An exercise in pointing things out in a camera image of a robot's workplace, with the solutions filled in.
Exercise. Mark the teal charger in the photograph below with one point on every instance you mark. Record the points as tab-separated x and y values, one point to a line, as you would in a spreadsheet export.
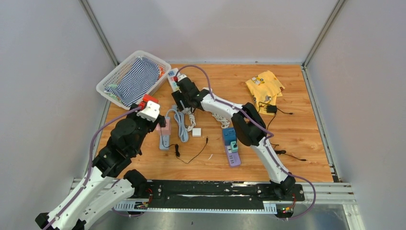
234	146

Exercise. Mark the small white charger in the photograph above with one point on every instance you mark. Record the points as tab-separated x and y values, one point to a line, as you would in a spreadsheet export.
196	132

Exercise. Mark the striped cloth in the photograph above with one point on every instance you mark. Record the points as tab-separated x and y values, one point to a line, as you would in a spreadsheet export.
143	74

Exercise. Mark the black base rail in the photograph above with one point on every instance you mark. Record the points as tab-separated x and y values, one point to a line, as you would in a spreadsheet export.
215	196

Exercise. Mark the white plastic basket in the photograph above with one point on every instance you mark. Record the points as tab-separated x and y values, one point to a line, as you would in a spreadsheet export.
115	76

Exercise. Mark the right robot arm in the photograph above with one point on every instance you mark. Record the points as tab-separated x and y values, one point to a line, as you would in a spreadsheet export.
249	127

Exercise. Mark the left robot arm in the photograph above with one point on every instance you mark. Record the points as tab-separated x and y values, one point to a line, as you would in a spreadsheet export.
84	205

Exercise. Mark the blue cube socket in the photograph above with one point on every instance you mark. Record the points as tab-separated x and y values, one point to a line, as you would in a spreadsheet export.
229	135

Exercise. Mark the purple power bank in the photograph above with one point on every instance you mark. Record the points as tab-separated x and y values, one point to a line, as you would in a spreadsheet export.
232	156

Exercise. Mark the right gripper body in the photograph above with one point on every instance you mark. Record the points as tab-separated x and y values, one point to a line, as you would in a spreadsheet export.
178	97

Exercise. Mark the pink cube socket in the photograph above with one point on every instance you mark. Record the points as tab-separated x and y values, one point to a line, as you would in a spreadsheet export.
166	130

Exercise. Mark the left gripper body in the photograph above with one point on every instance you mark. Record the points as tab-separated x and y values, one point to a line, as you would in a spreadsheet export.
149	125

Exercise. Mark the black power adapter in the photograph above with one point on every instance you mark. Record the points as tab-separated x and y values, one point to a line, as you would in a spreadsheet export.
271	109

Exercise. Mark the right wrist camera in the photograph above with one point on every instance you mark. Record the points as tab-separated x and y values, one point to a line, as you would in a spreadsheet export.
174	80

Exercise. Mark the yellow cloth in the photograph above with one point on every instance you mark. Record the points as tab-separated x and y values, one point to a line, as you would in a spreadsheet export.
264	88

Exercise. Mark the white adapter with coiled cable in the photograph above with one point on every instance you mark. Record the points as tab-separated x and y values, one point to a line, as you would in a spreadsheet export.
223	121

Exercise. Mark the white colourful power strip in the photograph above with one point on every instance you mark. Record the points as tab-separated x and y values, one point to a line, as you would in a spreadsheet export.
170	77

